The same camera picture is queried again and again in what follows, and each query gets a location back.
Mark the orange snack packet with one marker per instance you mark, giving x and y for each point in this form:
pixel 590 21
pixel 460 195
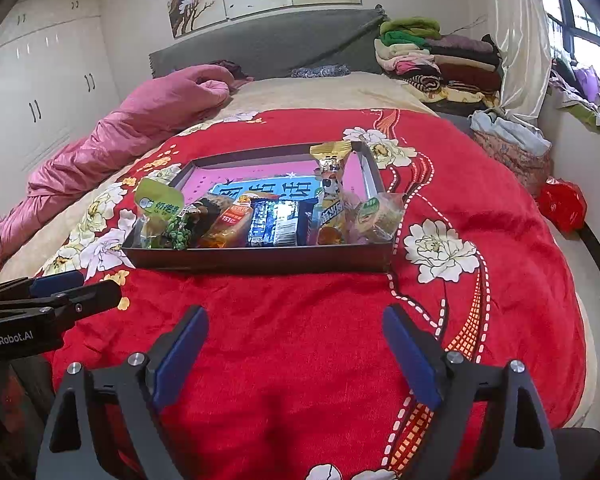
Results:
pixel 230 222

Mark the red floral blanket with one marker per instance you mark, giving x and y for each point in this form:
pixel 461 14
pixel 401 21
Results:
pixel 305 360

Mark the brown chocolate bar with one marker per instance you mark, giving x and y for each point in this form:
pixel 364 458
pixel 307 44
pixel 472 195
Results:
pixel 211 210

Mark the green snack pouch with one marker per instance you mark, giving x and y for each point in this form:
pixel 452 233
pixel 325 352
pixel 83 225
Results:
pixel 157 205

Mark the dark cloth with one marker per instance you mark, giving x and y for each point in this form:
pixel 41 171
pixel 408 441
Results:
pixel 232 72

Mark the white wardrobe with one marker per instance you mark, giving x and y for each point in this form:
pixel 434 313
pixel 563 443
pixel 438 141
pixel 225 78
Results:
pixel 45 60

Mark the beige bed sheet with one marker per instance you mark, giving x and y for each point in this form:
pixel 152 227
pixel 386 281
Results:
pixel 330 92

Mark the floral quilted bundle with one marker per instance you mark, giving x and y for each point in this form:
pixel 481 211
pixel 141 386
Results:
pixel 520 165

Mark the red plastic bag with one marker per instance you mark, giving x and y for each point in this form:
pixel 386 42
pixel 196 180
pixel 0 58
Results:
pixel 562 205

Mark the dark green-print snack packet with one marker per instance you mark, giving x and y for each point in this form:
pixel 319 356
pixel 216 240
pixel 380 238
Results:
pixel 180 232

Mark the grey cardboard box tray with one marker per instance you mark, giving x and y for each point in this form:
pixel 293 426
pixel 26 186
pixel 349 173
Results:
pixel 260 260

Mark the dark patterned pillow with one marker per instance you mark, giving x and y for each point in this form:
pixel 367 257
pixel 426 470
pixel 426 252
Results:
pixel 320 71

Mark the pile of folded clothes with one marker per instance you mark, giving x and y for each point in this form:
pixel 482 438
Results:
pixel 455 65

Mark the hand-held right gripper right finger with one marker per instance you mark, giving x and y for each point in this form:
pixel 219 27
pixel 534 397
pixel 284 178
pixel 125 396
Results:
pixel 412 355

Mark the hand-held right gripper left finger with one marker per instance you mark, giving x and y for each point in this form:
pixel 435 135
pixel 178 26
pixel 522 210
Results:
pixel 180 355

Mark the yellow and black snack packet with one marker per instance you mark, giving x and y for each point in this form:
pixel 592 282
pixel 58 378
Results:
pixel 332 210

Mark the clear green-label pastry packet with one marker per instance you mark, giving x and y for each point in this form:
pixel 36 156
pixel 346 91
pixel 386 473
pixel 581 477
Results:
pixel 380 215

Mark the grey headboard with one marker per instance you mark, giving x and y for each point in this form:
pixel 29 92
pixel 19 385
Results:
pixel 280 40

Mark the cream satin curtain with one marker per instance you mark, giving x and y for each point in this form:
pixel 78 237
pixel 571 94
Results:
pixel 520 35

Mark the blue foil snack packet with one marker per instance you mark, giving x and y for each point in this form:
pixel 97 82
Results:
pixel 272 225

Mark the pink and blue book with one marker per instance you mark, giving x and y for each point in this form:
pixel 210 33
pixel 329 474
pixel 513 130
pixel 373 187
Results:
pixel 280 172

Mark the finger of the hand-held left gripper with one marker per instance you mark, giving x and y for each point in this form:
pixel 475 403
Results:
pixel 100 295
pixel 57 281

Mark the pink quilt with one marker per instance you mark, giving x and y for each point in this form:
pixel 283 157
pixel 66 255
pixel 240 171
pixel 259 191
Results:
pixel 105 145

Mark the purple and green hanging clothes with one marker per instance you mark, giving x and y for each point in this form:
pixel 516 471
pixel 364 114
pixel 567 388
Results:
pixel 587 80

